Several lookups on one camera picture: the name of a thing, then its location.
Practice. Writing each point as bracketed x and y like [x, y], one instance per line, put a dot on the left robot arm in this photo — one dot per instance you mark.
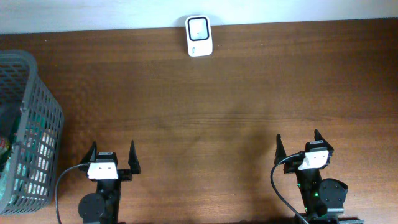
[102, 206]

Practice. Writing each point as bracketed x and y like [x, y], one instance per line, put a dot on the white barcode scanner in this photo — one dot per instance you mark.
[199, 36]

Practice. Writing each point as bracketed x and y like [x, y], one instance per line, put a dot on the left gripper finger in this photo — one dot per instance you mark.
[90, 156]
[133, 162]

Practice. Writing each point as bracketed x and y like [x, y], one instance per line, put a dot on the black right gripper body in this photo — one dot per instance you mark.
[292, 167]

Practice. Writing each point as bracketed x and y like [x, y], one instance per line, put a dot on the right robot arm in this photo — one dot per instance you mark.
[323, 199]

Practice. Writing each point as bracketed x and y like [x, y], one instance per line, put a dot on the green 3M gloves packet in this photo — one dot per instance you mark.
[6, 149]

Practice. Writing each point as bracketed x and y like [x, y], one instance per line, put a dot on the grey plastic mesh basket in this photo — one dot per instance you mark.
[20, 83]

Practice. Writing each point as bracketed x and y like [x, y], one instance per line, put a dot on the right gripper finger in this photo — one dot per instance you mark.
[280, 153]
[318, 136]

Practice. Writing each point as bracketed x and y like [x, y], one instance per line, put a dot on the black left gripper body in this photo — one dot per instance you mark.
[124, 174]

